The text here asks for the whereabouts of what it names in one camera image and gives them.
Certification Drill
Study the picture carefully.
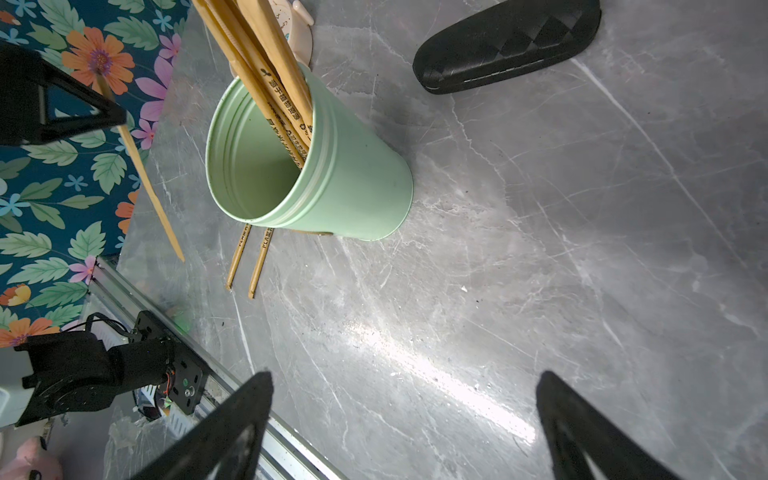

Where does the light green metal cup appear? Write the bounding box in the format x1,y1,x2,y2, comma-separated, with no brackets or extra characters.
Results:
206,70,414,241

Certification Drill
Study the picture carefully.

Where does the round beige kitchen timer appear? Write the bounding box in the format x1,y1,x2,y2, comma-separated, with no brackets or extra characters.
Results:
269,0,314,67

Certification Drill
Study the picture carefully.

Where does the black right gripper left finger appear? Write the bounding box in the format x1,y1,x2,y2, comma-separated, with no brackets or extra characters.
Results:
134,371,274,480

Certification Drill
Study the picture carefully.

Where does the bundle of paper straws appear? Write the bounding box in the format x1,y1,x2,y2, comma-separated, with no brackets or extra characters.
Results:
194,1,314,168

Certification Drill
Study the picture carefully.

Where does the tan paper straw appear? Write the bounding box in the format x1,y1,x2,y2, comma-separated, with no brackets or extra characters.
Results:
248,228,275,299
95,74,187,264
225,224,252,291

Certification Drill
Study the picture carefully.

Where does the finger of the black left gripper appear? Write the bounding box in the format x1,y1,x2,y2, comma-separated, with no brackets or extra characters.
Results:
1,43,127,147

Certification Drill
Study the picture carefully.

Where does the pink plush toy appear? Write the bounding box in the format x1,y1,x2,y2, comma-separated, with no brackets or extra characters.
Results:
1,436,64,480

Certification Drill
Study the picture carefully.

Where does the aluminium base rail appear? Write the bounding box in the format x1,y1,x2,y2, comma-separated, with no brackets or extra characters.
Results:
91,258,345,479

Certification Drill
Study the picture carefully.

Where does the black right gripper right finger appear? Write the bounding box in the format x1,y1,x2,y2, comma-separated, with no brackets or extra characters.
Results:
536,371,678,479

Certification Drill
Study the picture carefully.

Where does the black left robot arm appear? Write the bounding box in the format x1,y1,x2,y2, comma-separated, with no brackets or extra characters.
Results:
1,42,175,426

